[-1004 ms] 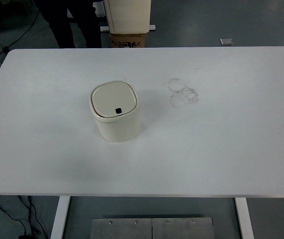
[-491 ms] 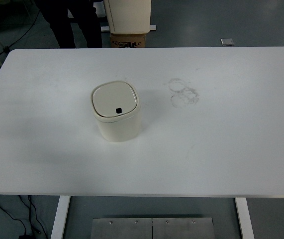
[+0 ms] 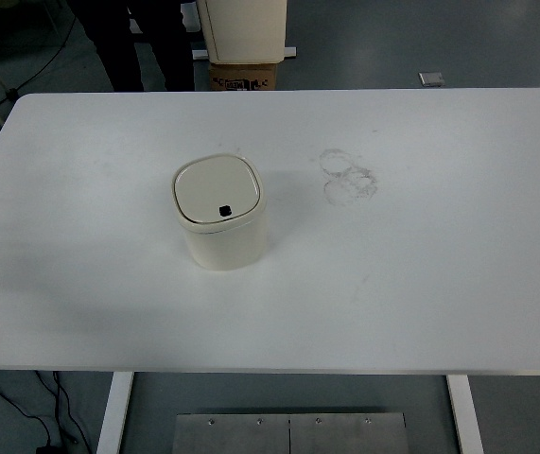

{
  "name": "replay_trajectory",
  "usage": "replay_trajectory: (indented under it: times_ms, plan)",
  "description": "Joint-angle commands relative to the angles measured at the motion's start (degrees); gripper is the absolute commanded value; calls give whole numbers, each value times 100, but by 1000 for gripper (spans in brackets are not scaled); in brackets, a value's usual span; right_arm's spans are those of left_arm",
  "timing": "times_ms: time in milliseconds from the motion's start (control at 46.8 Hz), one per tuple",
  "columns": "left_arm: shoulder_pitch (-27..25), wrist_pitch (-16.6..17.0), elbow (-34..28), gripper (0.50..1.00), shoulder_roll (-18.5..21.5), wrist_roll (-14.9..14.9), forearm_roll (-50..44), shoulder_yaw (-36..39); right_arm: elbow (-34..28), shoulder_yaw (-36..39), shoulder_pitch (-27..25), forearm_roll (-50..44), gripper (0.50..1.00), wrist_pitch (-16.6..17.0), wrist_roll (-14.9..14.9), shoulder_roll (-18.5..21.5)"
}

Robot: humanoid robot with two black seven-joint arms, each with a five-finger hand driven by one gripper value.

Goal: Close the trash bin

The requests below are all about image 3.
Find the small cream lidded trash bin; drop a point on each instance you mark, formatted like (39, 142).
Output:
(224, 246)

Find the large cream bin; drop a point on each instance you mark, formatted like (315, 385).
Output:
(246, 28)

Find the brown cardboard box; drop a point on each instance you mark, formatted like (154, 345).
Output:
(243, 75)

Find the grey metal plate with screws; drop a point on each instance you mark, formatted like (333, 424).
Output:
(250, 435)

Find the small grey floor plate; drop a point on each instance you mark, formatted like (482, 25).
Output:
(430, 78)

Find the white table leg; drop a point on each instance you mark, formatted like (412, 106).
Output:
(465, 416)
(116, 411)

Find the black power adapter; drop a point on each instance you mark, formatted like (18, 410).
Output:
(47, 449)

